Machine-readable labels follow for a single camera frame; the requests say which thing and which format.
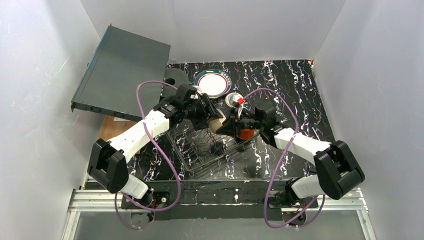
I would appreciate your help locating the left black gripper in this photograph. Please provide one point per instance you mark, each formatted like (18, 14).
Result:
(205, 108)

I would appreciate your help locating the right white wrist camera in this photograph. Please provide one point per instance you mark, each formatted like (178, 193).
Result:
(238, 103)

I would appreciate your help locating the white floral bowl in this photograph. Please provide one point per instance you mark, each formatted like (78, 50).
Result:
(215, 123)

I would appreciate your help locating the black foam spool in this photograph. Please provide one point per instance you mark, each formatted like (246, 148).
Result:
(175, 77)

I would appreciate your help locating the wooden board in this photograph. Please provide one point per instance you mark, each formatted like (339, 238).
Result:
(111, 127)

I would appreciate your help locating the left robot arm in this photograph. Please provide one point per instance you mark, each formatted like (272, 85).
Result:
(109, 158)

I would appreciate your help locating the blue butterfly mug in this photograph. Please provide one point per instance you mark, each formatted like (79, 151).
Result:
(228, 99)

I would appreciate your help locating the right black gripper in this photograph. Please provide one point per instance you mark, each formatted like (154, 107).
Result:
(237, 120)

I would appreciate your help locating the orange mug black handle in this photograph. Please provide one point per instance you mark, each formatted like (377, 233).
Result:
(246, 134)

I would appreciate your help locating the wire dish rack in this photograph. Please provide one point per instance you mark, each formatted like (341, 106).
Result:
(197, 149)

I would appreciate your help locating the white plate green red rim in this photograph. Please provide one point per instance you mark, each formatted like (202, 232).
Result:
(213, 82)

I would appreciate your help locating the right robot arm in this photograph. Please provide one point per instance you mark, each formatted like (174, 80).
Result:
(337, 171)

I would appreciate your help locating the dark grey metal box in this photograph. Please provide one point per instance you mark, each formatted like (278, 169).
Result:
(121, 62)

